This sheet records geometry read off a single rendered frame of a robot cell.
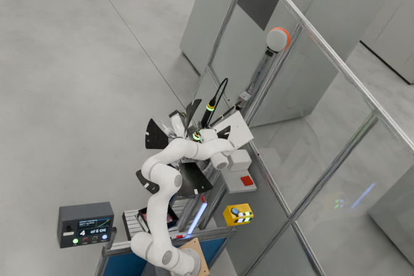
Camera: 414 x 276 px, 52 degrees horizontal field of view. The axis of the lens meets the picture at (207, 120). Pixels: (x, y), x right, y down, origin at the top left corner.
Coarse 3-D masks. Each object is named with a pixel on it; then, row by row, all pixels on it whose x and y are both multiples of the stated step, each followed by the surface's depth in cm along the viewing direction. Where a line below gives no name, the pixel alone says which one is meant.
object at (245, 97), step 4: (244, 92) 310; (248, 92) 311; (240, 96) 305; (244, 96) 306; (248, 96) 309; (236, 100) 308; (240, 100) 306; (244, 100) 305; (248, 100) 309; (240, 104) 308; (244, 104) 306
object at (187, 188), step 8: (184, 168) 271; (192, 168) 273; (184, 176) 268; (192, 176) 269; (200, 176) 270; (184, 184) 265; (192, 184) 265; (200, 184) 266; (208, 184) 267; (184, 192) 262; (192, 192) 263; (200, 192) 263
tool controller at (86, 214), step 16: (64, 208) 217; (80, 208) 220; (96, 208) 223; (64, 224) 211; (80, 224) 215; (96, 224) 220; (112, 224) 225; (64, 240) 216; (80, 240) 221; (96, 240) 226
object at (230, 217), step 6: (246, 204) 282; (228, 210) 274; (240, 210) 276; (246, 210) 278; (228, 216) 274; (234, 216) 271; (240, 216) 272; (246, 216) 274; (252, 216) 276; (228, 222) 274; (240, 222) 277; (246, 222) 280
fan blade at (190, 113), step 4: (196, 100) 291; (200, 100) 286; (196, 104) 288; (188, 108) 300; (192, 108) 290; (196, 108) 285; (188, 112) 297; (192, 112) 287; (188, 116) 293; (192, 116) 284; (188, 120) 288; (188, 124) 284
